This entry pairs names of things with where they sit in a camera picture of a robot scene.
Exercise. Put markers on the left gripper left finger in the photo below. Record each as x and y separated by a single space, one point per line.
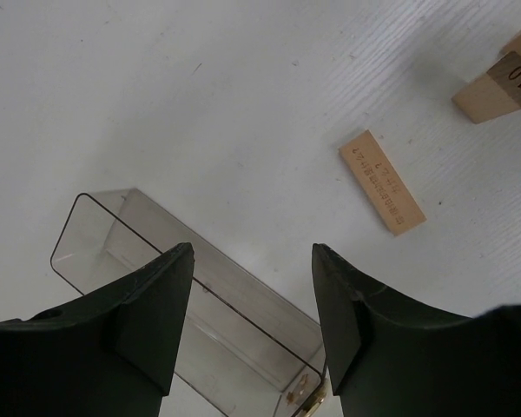
111 352

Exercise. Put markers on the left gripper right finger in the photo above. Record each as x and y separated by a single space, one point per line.
390 355

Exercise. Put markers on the clear plastic box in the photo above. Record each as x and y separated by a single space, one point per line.
244 350

